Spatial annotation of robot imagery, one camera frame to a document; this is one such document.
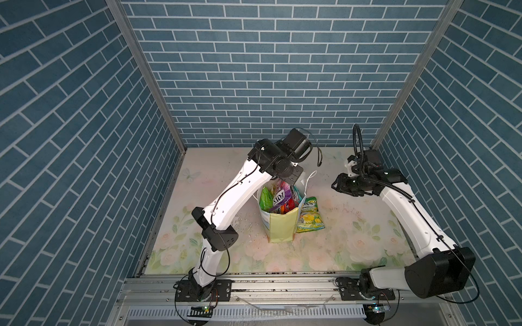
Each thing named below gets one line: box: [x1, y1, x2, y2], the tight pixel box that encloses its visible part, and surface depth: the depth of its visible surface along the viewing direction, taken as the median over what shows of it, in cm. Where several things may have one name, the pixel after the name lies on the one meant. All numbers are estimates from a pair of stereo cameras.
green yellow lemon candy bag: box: [296, 196, 325, 233], surface depth 91 cm
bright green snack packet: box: [259, 186, 274, 212], surface depth 80 cm
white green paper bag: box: [256, 172, 307, 244], surface depth 72 cm
